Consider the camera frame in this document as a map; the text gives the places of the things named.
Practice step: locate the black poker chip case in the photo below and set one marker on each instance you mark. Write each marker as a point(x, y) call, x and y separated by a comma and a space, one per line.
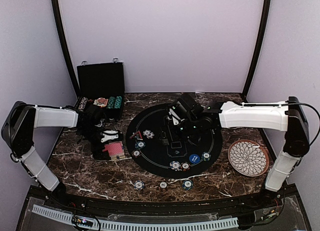
point(103, 80)

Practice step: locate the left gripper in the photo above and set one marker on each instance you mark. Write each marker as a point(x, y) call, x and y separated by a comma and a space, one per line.
point(99, 155)

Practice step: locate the orange 100 chip stack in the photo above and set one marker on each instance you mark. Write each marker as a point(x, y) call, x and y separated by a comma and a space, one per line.
point(163, 185)

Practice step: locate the blue chip stack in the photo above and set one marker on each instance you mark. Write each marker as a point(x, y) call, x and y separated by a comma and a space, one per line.
point(138, 185)

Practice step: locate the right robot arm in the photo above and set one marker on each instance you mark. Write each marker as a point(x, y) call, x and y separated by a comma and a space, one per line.
point(188, 120)

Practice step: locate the green chip row left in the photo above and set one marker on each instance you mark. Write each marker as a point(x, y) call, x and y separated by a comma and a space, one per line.
point(111, 102)

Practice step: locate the red card deck in box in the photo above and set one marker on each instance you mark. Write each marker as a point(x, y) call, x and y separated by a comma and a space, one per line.
point(115, 150)

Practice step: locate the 10 chips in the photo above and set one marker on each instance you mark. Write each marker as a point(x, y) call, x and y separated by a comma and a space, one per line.
point(149, 134)
point(175, 165)

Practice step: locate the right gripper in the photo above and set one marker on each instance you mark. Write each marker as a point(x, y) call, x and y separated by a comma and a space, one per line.
point(173, 136)

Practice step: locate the card deck in case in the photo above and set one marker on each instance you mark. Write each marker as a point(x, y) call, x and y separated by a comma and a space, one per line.
point(101, 102)

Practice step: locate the white cable duct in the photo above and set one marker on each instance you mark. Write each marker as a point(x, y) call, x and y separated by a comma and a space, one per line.
point(122, 222)

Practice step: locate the green chip row right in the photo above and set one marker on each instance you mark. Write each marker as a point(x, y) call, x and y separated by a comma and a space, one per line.
point(118, 102)

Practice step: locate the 100 chips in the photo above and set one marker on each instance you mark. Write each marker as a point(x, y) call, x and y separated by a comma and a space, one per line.
point(185, 166)
point(136, 153)

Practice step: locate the red triangular all-in marker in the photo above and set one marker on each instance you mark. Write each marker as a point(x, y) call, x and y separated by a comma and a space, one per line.
point(136, 136)

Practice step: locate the green-blue 50 chip stack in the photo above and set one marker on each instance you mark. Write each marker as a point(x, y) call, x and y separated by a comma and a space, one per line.
point(187, 184)

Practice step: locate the blue-white chips in case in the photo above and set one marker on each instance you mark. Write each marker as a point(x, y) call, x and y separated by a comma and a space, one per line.
point(82, 104)

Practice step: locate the round black poker mat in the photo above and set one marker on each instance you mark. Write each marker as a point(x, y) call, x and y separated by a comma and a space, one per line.
point(155, 157)

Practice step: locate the green chip row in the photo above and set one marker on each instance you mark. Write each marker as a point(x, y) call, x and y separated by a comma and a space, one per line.
point(111, 102)
point(118, 102)

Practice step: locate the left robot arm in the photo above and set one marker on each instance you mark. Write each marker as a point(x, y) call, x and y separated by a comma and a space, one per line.
point(24, 120)

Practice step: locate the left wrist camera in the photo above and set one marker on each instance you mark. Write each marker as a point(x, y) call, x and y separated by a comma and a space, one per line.
point(109, 136)

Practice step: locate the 50 chips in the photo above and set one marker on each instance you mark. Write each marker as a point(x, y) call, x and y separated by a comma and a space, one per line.
point(206, 156)
point(140, 144)

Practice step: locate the floral patterned plate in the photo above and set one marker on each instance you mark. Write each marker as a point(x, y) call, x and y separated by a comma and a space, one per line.
point(248, 158)

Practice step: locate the blue small blind button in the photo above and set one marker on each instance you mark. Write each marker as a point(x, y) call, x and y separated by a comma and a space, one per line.
point(194, 158)

